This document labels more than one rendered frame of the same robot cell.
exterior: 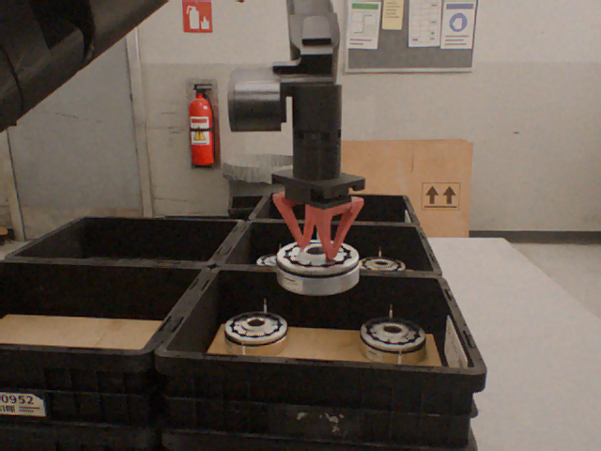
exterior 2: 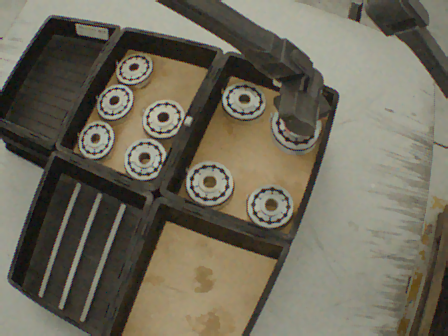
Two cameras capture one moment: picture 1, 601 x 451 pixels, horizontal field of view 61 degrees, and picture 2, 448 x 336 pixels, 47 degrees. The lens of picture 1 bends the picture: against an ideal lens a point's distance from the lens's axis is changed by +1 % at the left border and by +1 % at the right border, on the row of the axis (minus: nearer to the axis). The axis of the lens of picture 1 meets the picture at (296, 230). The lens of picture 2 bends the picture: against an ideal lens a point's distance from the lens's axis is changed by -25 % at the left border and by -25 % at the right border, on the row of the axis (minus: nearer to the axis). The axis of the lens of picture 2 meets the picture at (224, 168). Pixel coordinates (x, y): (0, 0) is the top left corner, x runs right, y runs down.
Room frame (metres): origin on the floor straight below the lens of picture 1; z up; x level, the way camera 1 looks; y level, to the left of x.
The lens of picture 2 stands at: (0.61, 0.61, 2.20)
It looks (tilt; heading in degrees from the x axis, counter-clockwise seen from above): 66 degrees down; 282
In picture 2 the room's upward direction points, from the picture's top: 3 degrees clockwise
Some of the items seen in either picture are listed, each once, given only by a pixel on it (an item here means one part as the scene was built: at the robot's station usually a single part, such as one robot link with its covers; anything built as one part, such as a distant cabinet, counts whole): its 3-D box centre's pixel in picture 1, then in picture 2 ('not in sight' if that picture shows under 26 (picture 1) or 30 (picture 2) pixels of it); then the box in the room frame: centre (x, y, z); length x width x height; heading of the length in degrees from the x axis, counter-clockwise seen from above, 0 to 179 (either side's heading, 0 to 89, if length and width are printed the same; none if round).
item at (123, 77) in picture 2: (381, 266); (134, 68); (1.03, -0.18, 0.86); 0.10 x 0.10 x 0.01
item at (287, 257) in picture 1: (317, 256); (296, 126); (0.60, -0.03, 1.04); 0.10 x 0.10 x 0.01
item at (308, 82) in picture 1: (311, 106); (307, 86); (0.59, -0.02, 1.22); 0.07 x 0.06 x 0.07; 90
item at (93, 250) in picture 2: (140, 265); (75, 251); (1.01, 0.33, 0.87); 0.40 x 0.30 x 0.11; 84
